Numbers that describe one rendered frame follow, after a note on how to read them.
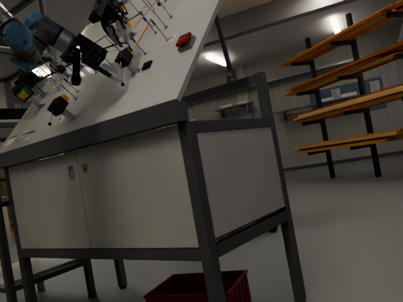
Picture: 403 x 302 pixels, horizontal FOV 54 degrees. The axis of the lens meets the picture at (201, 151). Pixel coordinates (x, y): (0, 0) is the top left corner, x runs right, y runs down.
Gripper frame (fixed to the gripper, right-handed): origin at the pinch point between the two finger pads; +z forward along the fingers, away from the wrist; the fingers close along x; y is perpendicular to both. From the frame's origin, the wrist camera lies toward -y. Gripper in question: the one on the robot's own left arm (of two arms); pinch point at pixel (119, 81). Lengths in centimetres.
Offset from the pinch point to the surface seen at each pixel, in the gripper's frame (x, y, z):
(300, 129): 752, 126, 528
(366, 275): -9, -17, 142
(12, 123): 75, -49, -28
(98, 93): 19.6, -8.9, -2.4
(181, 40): -9.2, 23.7, 9.9
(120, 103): -3.5, -6.3, 4.3
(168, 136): -24.5, -6.1, 19.7
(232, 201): -28, -14, 51
